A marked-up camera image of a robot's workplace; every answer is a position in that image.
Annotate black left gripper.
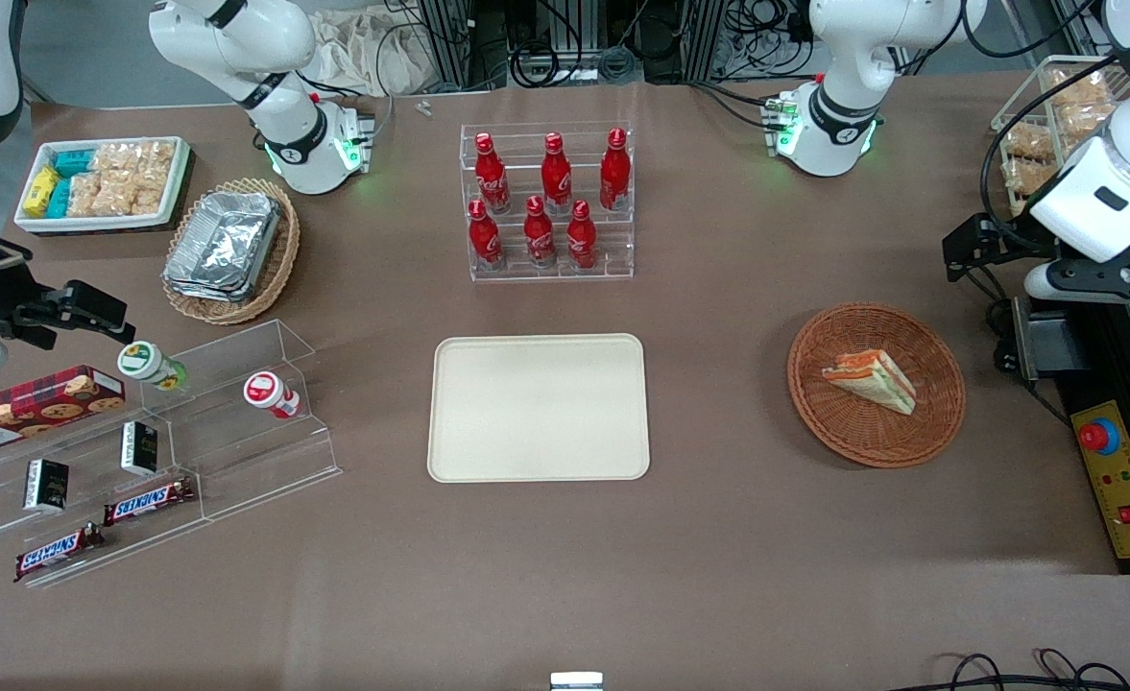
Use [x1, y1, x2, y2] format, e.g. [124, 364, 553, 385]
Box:
[944, 215, 1062, 283]

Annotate triangular sandwich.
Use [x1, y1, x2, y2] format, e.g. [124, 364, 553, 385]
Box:
[821, 349, 918, 417]

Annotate aluminium foil tray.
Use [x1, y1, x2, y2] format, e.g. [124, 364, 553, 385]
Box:
[163, 191, 283, 304]

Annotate tan oval wicker basket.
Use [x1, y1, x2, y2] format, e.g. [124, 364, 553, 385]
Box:
[161, 178, 301, 326]

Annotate brown round wicker basket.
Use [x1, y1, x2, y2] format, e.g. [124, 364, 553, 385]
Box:
[787, 303, 967, 469]

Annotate beige plastic tray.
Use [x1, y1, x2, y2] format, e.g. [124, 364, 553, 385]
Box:
[427, 333, 651, 483]

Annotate clear pastry bag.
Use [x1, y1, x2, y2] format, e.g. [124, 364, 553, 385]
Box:
[1001, 158, 1046, 218]
[1047, 70, 1115, 147]
[1001, 123, 1057, 162]

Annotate green lid yogurt cup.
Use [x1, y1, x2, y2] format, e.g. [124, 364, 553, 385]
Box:
[117, 341, 187, 393]

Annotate red tartan cookie box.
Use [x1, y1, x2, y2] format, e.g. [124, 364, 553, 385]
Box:
[0, 365, 128, 458]

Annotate white rectangular snack bin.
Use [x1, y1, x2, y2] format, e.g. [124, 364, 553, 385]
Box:
[14, 136, 192, 235]

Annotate grey metal box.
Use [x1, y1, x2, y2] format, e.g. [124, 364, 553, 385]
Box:
[1010, 297, 1090, 382]

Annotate yellow snack packet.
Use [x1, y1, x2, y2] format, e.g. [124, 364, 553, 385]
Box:
[24, 166, 61, 218]

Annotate small black box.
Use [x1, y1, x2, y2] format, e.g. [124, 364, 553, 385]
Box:
[24, 459, 71, 513]
[121, 420, 160, 478]

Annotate Snickers chocolate bar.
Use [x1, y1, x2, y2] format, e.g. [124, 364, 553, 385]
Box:
[103, 478, 197, 527]
[13, 522, 106, 584]

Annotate red lid yogurt cup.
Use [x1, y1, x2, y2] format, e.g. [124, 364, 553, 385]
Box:
[243, 370, 302, 420]

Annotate red emergency stop button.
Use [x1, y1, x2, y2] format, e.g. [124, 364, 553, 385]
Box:
[1078, 418, 1121, 456]

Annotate clear acrylic stepped shelf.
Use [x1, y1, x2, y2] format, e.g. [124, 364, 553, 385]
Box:
[140, 319, 344, 525]
[0, 384, 208, 589]

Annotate black control box yellow panel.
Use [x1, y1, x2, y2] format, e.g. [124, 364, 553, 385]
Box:
[1052, 296, 1130, 577]

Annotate clear acrylic bottle stand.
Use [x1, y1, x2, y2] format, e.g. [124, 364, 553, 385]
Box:
[459, 122, 636, 283]

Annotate crumpled beige cloth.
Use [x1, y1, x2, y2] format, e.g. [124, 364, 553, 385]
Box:
[308, 8, 433, 98]

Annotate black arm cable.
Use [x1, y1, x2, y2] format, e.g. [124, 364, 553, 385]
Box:
[979, 53, 1124, 254]

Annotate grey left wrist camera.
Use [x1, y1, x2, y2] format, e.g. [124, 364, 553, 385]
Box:
[1023, 255, 1130, 305]

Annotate white wire basket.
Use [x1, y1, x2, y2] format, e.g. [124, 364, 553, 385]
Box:
[991, 55, 1130, 219]

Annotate black base cables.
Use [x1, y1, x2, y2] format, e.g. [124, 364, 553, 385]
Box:
[687, 80, 788, 132]

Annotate aluminium frame post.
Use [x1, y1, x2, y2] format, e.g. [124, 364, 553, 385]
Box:
[692, 0, 735, 84]
[417, 0, 475, 93]

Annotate black floor cables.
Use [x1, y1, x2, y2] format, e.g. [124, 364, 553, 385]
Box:
[908, 648, 1130, 691]

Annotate coiled black cable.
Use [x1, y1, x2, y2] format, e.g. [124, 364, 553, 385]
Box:
[510, 36, 582, 93]

